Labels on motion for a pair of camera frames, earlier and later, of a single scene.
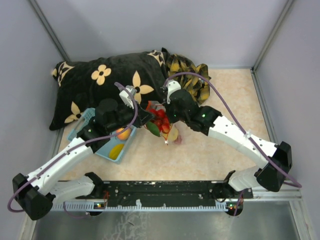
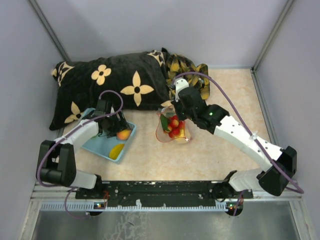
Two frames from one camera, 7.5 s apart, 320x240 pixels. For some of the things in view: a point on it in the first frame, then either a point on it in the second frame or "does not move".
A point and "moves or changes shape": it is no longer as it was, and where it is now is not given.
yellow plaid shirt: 194,84 does not move
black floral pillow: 78,85 does not move
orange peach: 124,135 does not move
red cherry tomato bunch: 160,118 → 175,128
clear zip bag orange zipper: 160,125 moves or changes shape
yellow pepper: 115,151 does not move
